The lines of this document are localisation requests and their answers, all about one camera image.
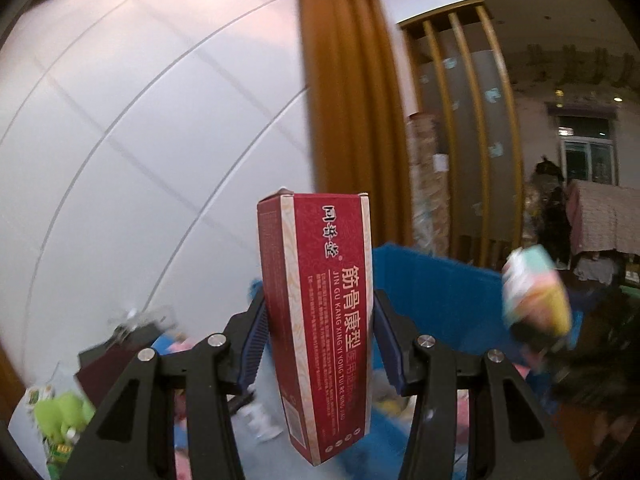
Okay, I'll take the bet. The pastel coloured box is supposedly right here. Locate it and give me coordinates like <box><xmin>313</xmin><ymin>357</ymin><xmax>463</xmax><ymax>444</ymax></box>
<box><xmin>501</xmin><ymin>244</ymin><xmax>574</xmax><ymax>342</ymax></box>

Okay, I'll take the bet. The dark clothes pile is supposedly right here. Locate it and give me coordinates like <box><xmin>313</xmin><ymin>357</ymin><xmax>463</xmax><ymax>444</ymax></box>
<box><xmin>529</xmin><ymin>156</ymin><xmax>572</xmax><ymax>263</ymax></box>

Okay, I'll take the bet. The maroon beanie hat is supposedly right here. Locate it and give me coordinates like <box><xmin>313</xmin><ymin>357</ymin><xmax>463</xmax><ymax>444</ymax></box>
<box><xmin>74</xmin><ymin>349</ymin><xmax>138</xmax><ymax>402</ymax></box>

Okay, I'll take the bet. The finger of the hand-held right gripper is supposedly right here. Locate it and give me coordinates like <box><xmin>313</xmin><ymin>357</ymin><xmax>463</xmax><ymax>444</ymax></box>
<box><xmin>509</xmin><ymin>317</ymin><xmax>576</xmax><ymax>361</ymax></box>

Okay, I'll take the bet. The green yellow box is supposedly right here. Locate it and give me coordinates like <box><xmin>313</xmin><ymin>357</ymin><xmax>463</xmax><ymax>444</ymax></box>
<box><xmin>46</xmin><ymin>439</ymin><xmax>82</xmax><ymax>467</ymax></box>

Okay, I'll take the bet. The blue plastic crate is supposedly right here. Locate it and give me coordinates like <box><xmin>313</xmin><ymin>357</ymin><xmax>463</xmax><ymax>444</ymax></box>
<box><xmin>370</xmin><ymin>242</ymin><xmax>586</xmax><ymax>441</ymax></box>

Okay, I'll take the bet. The black box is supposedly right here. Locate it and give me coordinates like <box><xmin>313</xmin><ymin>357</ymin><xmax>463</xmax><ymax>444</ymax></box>
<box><xmin>76</xmin><ymin>321</ymin><xmax>172</xmax><ymax>367</ymax></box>

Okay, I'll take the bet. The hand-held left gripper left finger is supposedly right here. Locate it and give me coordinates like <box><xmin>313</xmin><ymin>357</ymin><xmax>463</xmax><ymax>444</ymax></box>
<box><xmin>60</xmin><ymin>287</ymin><xmax>268</xmax><ymax>480</ymax></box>

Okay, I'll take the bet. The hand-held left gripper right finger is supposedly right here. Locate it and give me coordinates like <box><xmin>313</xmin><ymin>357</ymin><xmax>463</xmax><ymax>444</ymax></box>
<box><xmin>372</xmin><ymin>289</ymin><xmax>581</xmax><ymax>480</ymax></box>

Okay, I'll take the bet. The brown wooden pillar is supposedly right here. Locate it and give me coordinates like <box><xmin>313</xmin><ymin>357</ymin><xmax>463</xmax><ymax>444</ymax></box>
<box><xmin>299</xmin><ymin>0</ymin><xmax>415</xmax><ymax>248</ymax></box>

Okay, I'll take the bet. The red medicine box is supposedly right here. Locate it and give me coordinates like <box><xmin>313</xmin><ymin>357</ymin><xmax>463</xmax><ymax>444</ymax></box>
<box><xmin>257</xmin><ymin>187</ymin><xmax>374</xmax><ymax>467</ymax></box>

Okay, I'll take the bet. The wooden slat partition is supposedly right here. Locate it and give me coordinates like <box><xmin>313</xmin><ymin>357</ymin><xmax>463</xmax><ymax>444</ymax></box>
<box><xmin>397</xmin><ymin>2</ymin><xmax>526</xmax><ymax>266</ymax></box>

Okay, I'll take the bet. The green plush toy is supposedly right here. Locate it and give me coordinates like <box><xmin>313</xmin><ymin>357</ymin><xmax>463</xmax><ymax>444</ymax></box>
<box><xmin>31</xmin><ymin>389</ymin><xmax>97</xmax><ymax>442</ymax></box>

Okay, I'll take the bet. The brown patterned blanket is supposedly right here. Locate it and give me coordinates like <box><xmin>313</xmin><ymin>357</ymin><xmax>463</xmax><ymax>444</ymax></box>
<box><xmin>566</xmin><ymin>179</ymin><xmax>640</xmax><ymax>257</ymax></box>

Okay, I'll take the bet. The window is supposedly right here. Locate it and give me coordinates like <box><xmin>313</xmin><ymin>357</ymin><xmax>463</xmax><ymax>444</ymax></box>
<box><xmin>556</xmin><ymin>114</ymin><xmax>620</xmax><ymax>187</ymax></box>

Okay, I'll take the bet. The rolled beige patterned carpet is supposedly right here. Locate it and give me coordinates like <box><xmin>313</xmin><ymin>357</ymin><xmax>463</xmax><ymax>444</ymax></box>
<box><xmin>406</xmin><ymin>111</ymin><xmax>452</xmax><ymax>257</ymax></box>

